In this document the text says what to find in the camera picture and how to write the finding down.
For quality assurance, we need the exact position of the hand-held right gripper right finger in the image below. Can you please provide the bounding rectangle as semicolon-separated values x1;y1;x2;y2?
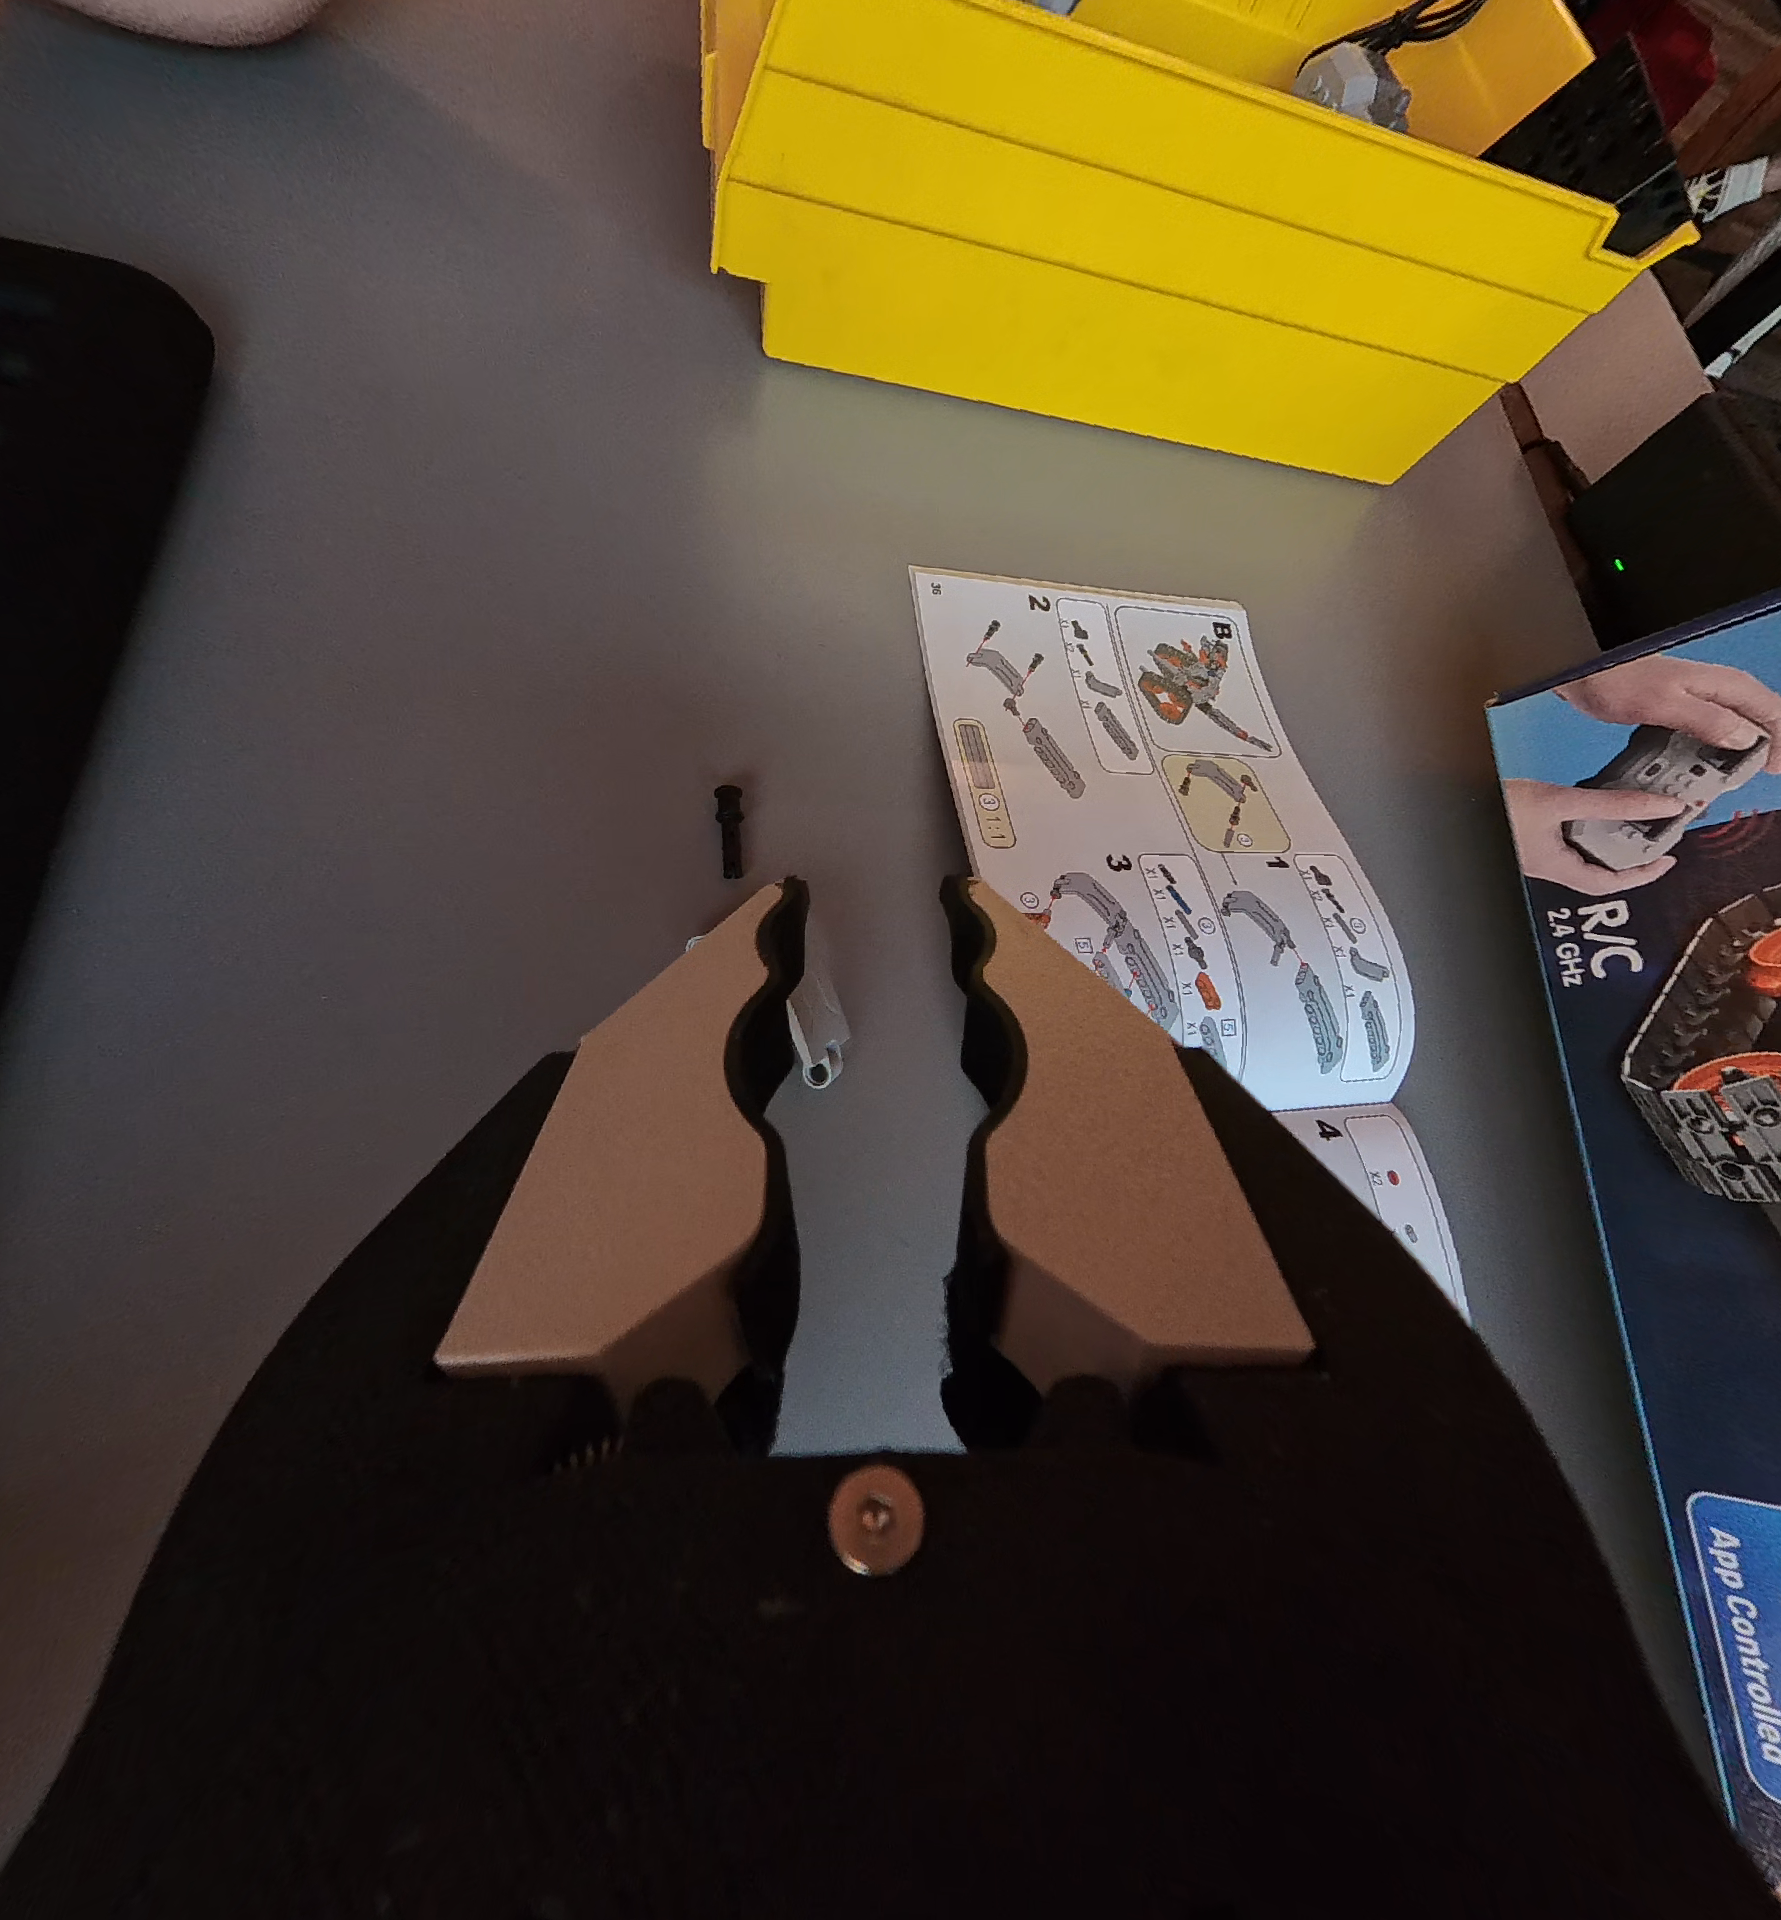
939;875;1319;1454

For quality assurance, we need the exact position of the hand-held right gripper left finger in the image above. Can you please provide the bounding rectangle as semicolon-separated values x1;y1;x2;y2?
432;875;812;1454

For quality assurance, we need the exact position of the light grey curved beam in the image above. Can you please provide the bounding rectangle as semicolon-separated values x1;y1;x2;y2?
688;930;850;1091

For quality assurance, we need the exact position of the assembly instruction booklet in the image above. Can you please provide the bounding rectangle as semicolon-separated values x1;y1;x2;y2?
910;562;1473;1325

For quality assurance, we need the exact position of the robot kit box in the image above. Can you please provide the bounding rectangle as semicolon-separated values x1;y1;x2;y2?
1485;568;1781;1914

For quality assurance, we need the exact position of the yellow plastic bin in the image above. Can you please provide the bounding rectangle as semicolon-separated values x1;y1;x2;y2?
700;0;1702;488

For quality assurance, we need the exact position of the person's left forearm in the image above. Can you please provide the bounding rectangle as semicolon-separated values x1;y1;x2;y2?
56;0;324;51

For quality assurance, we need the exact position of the grey desk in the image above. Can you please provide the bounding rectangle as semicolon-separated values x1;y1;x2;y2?
0;0;1720;1920

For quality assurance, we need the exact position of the black perforated block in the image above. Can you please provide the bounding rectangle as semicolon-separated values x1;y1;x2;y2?
0;227;217;1246

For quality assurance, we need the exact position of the black power brick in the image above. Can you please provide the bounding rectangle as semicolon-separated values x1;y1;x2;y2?
1563;396;1781;650

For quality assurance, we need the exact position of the grey motor block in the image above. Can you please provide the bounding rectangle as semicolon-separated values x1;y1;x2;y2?
1294;36;1417;134

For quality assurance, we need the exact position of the black perforated plate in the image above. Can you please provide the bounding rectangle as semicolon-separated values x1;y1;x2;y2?
1484;35;1700;260

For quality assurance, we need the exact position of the black cable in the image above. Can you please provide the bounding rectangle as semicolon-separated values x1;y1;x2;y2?
1347;0;1494;52

